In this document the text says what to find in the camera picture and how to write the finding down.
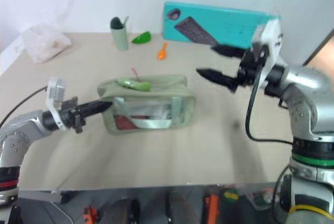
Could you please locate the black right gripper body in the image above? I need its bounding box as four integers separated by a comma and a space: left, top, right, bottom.
236, 49, 270, 88

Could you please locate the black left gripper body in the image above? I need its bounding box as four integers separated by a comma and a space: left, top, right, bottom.
60, 96, 87, 134

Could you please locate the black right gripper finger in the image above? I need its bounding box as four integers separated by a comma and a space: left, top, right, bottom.
210, 43, 247, 58
196, 67, 240, 94

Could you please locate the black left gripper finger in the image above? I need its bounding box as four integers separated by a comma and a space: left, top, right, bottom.
82, 100, 114, 111
83, 105, 111, 118

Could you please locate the green pouch with clear window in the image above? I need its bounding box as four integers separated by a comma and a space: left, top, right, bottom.
97, 74, 197, 136

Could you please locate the red item inside pouch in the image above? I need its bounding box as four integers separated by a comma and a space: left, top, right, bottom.
114, 115, 136, 131

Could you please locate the teal keyboard box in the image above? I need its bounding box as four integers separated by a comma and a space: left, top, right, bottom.
162, 1, 283, 51

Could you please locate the orange carrot toy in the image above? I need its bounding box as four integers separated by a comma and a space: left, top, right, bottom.
157, 41, 169, 61

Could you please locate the grey-green cup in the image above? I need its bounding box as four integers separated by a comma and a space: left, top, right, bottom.
110, 24, 130, 52

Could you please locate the white plastic bag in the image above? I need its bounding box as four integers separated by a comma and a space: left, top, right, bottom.
14, 0, 76, 64

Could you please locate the green plastic scoop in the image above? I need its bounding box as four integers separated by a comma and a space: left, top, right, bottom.
130, 31, 152, 45

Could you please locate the dark green avocado-shaped item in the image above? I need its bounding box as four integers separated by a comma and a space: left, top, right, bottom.
110, 17, 126, 30

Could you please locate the orange tool under table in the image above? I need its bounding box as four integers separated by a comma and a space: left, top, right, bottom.
204, 194, 219, 224
82, 205, 100, 224

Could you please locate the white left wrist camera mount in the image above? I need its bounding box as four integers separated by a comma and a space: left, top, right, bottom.
46, 76, 67, 132

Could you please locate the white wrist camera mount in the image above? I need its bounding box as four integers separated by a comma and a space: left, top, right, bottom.
250, 21, 284, 89
46, 76, 67, 132

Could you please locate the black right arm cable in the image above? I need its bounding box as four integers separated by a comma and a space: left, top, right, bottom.
245, 51, 294, 146

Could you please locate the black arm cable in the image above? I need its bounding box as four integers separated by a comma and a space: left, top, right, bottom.
245, 51, 294, 146
0, 85, 49, 128

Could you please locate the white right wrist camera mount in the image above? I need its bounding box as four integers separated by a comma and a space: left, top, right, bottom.
250, 21, 284, 89

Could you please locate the green plush keychain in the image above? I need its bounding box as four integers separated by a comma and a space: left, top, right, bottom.
117, 77, 152, 92

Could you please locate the red cord loop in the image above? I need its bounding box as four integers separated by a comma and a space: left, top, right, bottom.
130, 67, 143, 82

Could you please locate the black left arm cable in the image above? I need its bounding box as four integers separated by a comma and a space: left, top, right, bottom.
0, 85, 49, 128

